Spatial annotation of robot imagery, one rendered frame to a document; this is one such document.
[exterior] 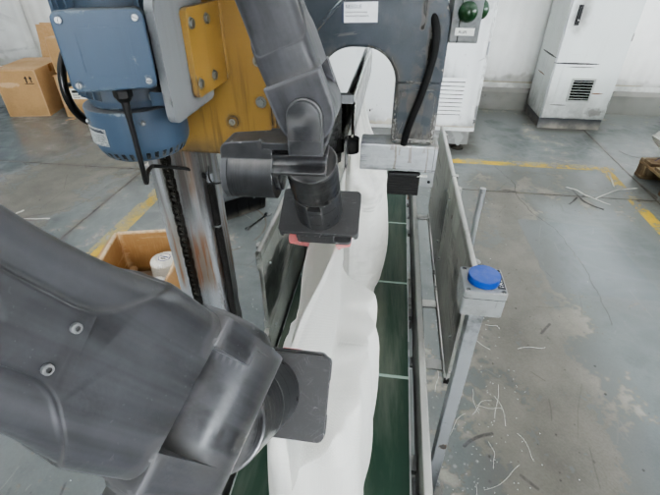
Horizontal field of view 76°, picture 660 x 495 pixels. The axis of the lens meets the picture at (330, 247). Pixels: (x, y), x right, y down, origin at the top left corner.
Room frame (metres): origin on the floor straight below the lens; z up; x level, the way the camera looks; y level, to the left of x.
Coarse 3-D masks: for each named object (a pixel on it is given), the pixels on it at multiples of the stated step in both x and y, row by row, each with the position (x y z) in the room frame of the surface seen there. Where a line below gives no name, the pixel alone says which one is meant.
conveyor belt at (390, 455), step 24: (384, 264) 1.30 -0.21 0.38; (384, 288) 1.16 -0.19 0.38; (384, 312) 1.04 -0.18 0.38; (384, 336) 0.93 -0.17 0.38; (384, 360) 0.83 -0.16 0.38; (384, 384) 0.75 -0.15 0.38; (408, 384) 0.75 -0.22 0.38; (384, 408) 0.68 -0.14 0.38; (408, 408) 0.68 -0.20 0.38; (384, 432) 0.61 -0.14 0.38; (408, 432) 0.61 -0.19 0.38; (264, 456) 0.55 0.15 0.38; (384, 456) 0.55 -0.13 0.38; (408, 456) 0.55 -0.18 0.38; (240, 480) 0.49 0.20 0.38; (264, 480) 0.49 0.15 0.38; (384, 480) 0.49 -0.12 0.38; (408, 480) 0.49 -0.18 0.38
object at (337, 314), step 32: (320, 256) 0.56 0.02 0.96; (320, 288) 0.40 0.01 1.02; (352, 288) 0.64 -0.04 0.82; (320, 320) 0.40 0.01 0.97; (352, 320) 0.55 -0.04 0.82; (352, 352) 0.48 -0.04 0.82; (352, 384) 0.42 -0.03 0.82; (352, 416) 0.37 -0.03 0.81; (288, 448) 0.25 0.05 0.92; (320, 448) 0.31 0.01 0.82; (352, 448) 0.34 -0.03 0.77; (288, 480) 0.32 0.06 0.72; (320, 480) 0.32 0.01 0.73; (352, 480) 0.32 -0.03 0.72
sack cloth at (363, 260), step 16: (368, 128) 1.27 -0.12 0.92; (352, 160) 0.97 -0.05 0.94; (352, 176) 0.98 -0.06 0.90; (368, 176) 1.03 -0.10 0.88; (384, 176) 1.15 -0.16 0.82; (368, 192) 1.00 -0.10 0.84; (384, 192) 1.12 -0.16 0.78; (368, 208) 1.02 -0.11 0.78; (384, 208) 1.11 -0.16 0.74; (368, 224) 1.03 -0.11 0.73; (384, 224) 1.10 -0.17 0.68; (352, 240) 1.03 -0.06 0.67; (368, 240) 1.04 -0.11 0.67; (384, 240) 1.11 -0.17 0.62; (352, 256) 1.03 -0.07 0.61; (368, 256) 1.05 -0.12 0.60; (384, 256) 1.12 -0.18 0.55; (352, 272) 1.03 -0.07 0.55; (368, 272) 1.05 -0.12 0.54; (368, 288) 1.05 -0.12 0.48
